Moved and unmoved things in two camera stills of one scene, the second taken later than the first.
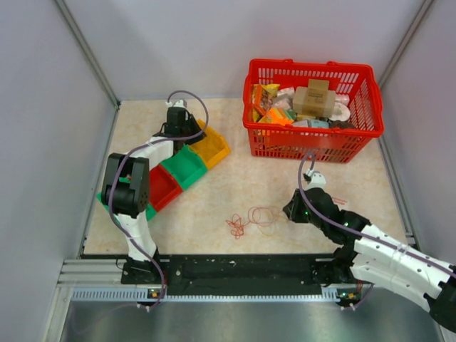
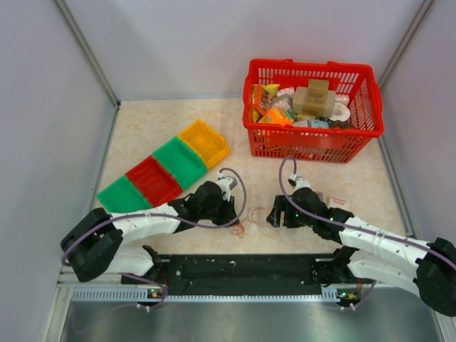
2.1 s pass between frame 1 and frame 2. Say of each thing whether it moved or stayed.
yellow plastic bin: stayed
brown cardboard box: stayed
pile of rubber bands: stayed
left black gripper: moved
